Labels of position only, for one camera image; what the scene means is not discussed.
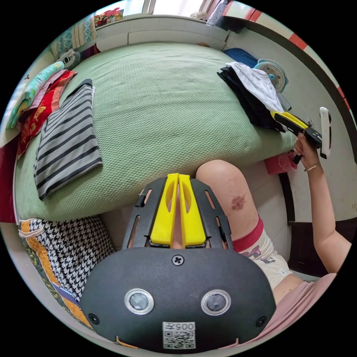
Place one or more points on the small white fan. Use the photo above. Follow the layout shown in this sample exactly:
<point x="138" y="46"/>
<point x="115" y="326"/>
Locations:
<point x="199" y="15"/>

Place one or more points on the person's right hand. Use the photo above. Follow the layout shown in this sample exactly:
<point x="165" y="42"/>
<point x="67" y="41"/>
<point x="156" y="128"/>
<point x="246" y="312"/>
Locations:
<point x="303" y="150"/>

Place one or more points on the colourful carton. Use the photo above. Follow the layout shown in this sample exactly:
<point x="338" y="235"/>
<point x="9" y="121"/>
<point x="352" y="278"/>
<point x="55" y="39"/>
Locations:
<point x="108" y="17"/>

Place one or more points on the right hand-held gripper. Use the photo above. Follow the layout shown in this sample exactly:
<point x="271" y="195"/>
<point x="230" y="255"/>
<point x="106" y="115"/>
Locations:
<point x="311" y="136"/>

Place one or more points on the green floral quilt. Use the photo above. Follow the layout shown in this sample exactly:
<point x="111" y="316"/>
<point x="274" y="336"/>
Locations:
<point x="30" y="89"/>

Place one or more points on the teal patterned cloth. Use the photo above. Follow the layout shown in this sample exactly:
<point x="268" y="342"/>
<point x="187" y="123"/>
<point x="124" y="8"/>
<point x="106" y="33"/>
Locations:
<point x="74" y="36"/>

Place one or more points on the grey black striped shirt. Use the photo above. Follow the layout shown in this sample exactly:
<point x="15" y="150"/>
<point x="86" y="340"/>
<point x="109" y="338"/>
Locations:
<point x="67" y="145"/>

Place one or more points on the small blue fan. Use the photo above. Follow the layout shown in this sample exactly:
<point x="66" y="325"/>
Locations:
<point x="273" y="74"/>

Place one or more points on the person's right forearm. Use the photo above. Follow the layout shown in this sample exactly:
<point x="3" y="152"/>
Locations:
<point x="323" y="206"/>

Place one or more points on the grey plush toy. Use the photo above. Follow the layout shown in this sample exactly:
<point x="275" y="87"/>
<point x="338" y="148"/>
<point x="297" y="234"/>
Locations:
<point x="68" y="58"/>

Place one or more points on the person's body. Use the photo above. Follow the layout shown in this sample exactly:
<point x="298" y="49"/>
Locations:
<point x="223" y="184"/>

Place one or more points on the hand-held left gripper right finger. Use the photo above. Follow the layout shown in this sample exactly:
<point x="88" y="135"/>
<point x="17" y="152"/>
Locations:
<point x="192" y="223"/>

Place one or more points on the bed with green mat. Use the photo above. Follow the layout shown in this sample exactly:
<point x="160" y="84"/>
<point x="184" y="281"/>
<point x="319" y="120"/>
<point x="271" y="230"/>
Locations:
<point x="167" y="111"/>

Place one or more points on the pile of clothes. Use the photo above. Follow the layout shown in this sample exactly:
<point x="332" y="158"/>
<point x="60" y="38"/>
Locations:
<point x="248" y="103"/>

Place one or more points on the red embroidered pillow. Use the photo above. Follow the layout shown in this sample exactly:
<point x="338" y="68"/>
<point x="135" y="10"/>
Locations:
<point x="39" y="117"/>

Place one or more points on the white t-shirt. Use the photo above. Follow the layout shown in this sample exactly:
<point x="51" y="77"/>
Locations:
<point x="256" y="82"/>

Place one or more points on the blue cloth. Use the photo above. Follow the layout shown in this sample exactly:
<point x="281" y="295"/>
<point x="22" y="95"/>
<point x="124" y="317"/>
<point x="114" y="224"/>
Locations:
<point x="241" y="55"/>

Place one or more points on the houndstooth patterned bag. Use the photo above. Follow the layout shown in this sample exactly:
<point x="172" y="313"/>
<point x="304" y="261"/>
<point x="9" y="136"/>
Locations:
<point x="67" y="245"/>

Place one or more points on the window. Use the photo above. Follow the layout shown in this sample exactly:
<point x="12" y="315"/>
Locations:
<point x="173" y="7"/>

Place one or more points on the pink red cloth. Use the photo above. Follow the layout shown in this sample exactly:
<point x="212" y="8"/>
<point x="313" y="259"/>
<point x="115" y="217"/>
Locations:
<point x="279" y="165"/>

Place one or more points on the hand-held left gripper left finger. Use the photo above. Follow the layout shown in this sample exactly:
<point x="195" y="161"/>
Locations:
<point x="163" y="220"/>

